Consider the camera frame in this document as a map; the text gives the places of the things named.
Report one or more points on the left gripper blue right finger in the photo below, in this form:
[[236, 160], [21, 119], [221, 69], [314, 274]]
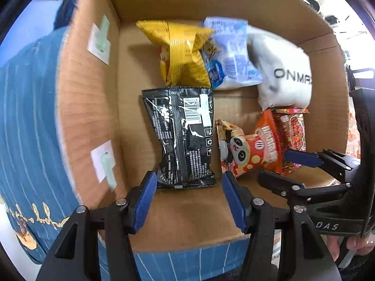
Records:
[[237, 200]]

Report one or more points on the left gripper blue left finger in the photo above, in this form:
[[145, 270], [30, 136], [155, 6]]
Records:
[[141, 201]]

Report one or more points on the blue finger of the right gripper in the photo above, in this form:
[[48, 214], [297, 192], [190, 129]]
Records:
[[302, 158]]

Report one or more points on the red snack packet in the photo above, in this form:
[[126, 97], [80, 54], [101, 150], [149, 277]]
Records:
[[291, 131]]

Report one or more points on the orange panda snack packet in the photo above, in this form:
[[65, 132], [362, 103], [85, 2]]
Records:
[[241, 153]]

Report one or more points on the white soft pouch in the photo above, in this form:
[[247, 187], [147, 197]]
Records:
[[285, 69]]

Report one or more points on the black snack packet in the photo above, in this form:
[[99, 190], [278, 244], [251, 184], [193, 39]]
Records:
[[182, 118]]

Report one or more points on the light blue tissue packet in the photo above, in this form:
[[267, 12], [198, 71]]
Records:
[[225, 54]]

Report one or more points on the yellow snack packet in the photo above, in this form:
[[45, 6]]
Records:
[[181, 62]]

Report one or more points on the person right hand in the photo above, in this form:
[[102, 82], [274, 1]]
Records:
[[362, 246]]

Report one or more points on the blue striped cloth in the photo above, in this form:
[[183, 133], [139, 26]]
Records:
[[36, 189]]

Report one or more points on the dark blue crumpled cloth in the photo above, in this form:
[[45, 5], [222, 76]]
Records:
[[64, 14]]

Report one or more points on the blue foam mat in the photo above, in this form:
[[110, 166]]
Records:
[[36, 21]]

